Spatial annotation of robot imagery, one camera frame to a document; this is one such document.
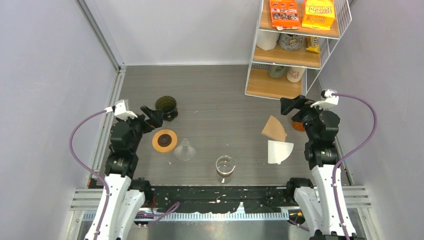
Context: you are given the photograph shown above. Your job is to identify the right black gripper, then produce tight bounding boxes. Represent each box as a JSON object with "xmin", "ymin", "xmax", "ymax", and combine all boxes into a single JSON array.
[{"xmin": 280, "ymin": 95, "xmax": 330, "ymax": 142}]

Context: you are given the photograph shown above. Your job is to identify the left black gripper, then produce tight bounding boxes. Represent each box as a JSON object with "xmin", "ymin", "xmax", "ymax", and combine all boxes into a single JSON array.
[{"xmin": 117, "ymin": 106, "xmax": 162, "ymax": 153}]

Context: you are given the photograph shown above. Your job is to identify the wooden ring dripper holder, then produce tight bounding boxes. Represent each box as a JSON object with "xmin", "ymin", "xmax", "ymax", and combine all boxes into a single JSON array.
[{"xmin": 151, "ymin": 129, "xmax": 178, "ymax": 153}]

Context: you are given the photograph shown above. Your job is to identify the clear glass dripper cone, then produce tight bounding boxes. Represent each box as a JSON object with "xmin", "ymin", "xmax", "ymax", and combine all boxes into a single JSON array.
[{"xmin": 173, "ymin": 138, "xmax": 196, "ymax": 161}]

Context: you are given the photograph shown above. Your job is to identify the white paper coffee filter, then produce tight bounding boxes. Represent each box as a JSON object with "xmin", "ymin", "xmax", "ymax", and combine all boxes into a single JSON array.
[{"xmin": 267, "ymin": 140, "xmax": 294, "ymax": 165}]

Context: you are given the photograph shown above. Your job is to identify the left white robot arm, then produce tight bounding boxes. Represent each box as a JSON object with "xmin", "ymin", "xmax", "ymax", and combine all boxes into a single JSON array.
[{"xmin": 84, "ymin": 103, "xmax": 164, "ymax": 240}]

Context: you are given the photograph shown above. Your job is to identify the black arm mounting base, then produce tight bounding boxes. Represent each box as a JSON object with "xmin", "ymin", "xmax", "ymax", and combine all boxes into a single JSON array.
[{"xmin": 142, "ymin": 185, "xmax": 299, "ymax": 214}]

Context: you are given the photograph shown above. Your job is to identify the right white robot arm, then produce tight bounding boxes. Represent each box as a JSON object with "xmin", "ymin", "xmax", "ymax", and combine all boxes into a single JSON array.
[{"xmin": 280, "ymin": 91, "xmax": 359, "ymax": 240}]

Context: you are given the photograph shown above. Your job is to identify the dark green glass dripper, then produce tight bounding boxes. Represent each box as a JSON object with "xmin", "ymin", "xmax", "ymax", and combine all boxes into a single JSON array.
[{"xmin": 155, "ymin": 96, "xmax": 178, "ymax": 122}]

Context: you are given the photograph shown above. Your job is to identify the brown paper coffee filter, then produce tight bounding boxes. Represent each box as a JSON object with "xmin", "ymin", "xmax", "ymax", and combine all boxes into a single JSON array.
[{"xmin": 261, "ymin": 115, "xmax": 287, "ymax": 142}]

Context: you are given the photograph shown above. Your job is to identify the glass beaker with coffee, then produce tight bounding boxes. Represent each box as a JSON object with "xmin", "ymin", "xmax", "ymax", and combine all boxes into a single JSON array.
[{"xmin": 215, "ymin": 155, "xmax": 236, "ymax": 184}]

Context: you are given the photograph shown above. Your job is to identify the orange glass carafe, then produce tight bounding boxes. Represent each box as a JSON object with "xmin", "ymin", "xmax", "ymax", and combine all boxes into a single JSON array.
[{"xmin": 291, "ymin": 120, "xmax": 306, "ymax": 132}]

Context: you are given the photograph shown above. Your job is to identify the white printed cup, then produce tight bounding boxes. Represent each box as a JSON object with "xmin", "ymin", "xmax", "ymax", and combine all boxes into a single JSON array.
[{"xmin": 286, "ymin": 66, "xmax": 306, "ymax": 83}]

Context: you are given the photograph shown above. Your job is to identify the grey green cup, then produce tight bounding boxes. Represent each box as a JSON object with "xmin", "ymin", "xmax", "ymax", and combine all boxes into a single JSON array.
[{"xmin": 268, "ymin": 65, "xmax": 286, "ymax": 79}]

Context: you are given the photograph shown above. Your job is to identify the grey printed mug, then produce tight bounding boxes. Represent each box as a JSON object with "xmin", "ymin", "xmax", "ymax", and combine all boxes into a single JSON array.
[{"xmin": 278, "ymin": 33, "xmax": 306, "ymax": 51}]

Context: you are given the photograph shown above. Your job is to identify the yellow snack packet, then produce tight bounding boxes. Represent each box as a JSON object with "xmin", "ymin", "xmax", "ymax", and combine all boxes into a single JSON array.
[{"xmin": 305, "ymin": 36, "xmax": 321, "ymax": 54}]

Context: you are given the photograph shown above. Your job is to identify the orange snack box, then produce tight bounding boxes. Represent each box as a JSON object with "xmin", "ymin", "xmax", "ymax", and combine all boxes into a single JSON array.
[{"xmin": 269, "ymin": 0, "xmax": 301, "ymax": 31}]

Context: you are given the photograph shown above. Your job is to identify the yellow scrub daddy box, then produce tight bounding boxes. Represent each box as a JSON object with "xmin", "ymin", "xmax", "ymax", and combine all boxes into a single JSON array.
[{"xmin": 301, "ymin": 0, "xmax": 336, "ymax": 31}]

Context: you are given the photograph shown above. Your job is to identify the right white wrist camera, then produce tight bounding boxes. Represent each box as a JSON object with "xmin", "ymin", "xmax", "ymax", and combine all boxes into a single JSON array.
[{"xmin": 310, "ymin": 89, "xmax": 339, "ymax": 110}]

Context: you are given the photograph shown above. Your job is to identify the white wire wooden shelf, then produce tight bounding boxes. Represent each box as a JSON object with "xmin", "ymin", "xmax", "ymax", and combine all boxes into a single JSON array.
[{"xmin": 244, "ymin": 0, "xmax": 352, "ymax": 100}]

